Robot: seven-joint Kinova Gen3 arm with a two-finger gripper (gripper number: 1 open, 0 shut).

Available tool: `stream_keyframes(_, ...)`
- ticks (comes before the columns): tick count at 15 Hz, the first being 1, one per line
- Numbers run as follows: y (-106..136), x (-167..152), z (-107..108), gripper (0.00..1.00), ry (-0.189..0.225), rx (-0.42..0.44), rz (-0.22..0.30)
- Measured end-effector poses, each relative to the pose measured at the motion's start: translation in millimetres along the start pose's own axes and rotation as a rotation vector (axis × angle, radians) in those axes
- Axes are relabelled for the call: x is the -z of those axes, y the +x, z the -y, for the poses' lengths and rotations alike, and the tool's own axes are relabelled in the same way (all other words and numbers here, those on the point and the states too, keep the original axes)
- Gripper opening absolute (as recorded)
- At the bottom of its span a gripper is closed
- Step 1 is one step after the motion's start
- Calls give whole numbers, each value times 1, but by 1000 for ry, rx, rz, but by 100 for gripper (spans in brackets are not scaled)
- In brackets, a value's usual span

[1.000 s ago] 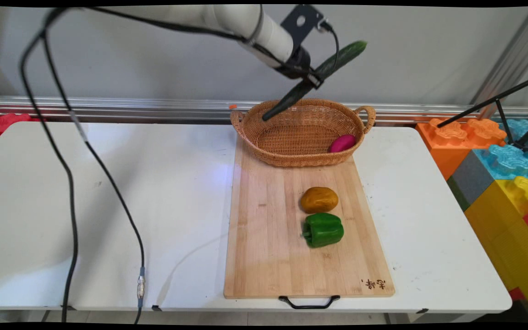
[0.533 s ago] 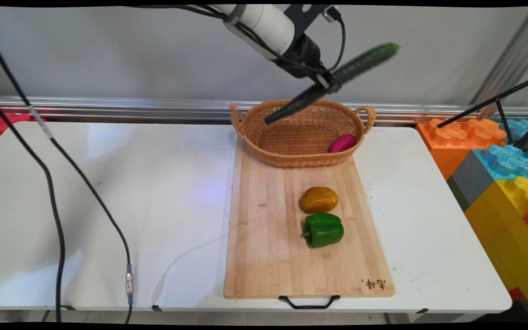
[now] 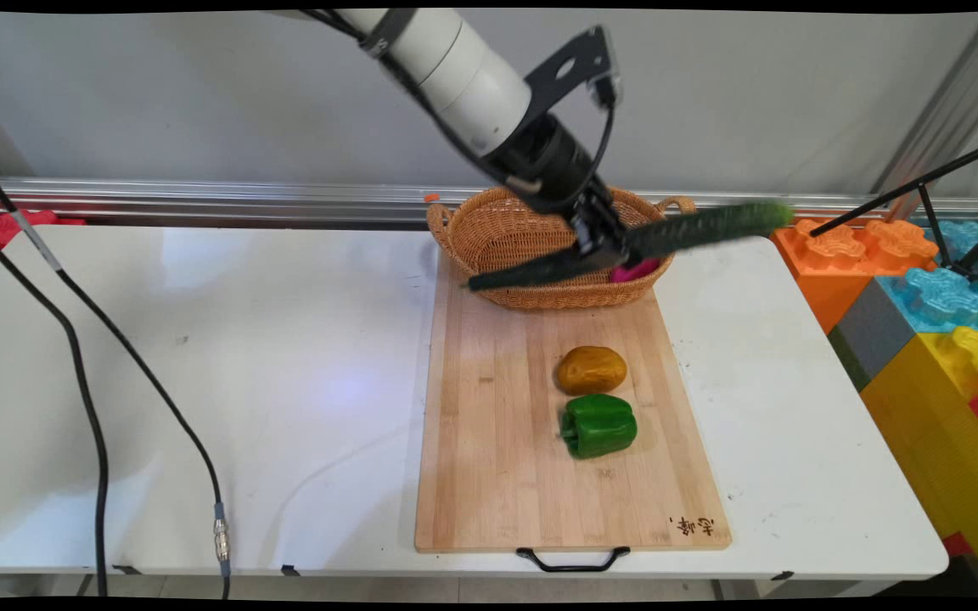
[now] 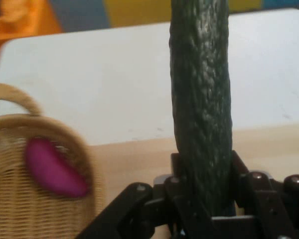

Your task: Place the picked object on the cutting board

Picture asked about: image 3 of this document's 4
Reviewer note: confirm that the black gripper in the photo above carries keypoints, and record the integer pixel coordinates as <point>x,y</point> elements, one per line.
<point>553,161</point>

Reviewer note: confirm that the long green cucumber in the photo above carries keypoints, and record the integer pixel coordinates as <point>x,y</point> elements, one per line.
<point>710,227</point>

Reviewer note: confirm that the pink toy vegetable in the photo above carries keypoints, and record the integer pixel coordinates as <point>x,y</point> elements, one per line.
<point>635,271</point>

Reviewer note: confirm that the woven wicker basket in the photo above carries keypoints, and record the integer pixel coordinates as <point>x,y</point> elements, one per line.
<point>506,238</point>

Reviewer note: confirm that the yellow-brown toy potato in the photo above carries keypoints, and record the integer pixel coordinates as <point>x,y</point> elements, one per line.
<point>591,371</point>

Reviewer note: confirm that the green bell pepper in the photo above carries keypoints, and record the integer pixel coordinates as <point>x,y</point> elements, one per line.
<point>599,426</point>

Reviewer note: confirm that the orange big building block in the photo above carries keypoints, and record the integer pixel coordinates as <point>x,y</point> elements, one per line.
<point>829,263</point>

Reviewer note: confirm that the wooden cutting board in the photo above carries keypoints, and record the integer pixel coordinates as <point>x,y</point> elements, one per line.
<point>489,458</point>

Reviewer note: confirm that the grey big building block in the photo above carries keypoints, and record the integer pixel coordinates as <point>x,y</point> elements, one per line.
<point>871,335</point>

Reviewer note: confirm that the black tripod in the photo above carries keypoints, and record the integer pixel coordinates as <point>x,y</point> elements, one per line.
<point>939,182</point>

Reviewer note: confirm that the blue big building block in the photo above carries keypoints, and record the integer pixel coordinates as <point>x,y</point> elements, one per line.
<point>943,297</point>

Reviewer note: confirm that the yellow big building block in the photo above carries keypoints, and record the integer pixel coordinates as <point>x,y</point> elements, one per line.
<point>939,441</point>

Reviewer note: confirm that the red block with studs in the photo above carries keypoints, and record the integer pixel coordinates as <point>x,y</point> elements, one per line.
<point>1,231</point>

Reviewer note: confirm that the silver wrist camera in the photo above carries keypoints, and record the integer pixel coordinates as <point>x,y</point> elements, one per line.
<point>608,68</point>

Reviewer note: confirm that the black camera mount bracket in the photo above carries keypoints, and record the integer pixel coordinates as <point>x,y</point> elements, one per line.
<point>561,68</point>

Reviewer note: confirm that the aluminium frame post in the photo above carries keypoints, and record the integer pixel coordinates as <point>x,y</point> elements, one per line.
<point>947,110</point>

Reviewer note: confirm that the aluminium rail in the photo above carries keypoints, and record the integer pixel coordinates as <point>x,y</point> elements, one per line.
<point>200,199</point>

